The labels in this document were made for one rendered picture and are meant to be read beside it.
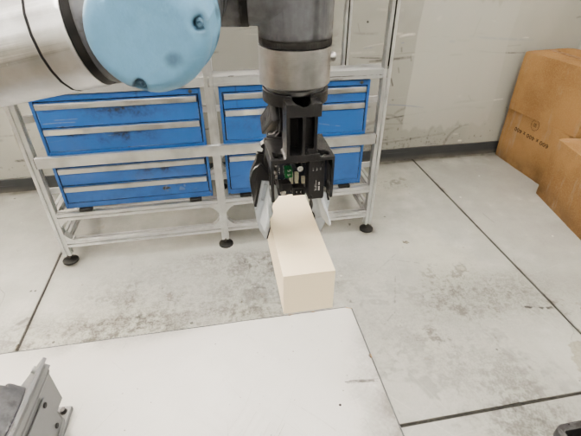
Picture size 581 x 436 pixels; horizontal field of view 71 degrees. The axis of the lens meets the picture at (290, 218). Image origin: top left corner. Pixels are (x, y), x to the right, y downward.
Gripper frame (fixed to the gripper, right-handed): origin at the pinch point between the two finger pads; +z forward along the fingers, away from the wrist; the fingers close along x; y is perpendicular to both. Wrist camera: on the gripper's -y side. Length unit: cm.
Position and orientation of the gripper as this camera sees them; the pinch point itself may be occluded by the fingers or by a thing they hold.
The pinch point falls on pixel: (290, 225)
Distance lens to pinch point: 57.0
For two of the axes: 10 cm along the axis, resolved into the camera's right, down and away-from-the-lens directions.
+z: 0.0, 8.2, 5.7
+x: 9.8, -1.0, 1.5
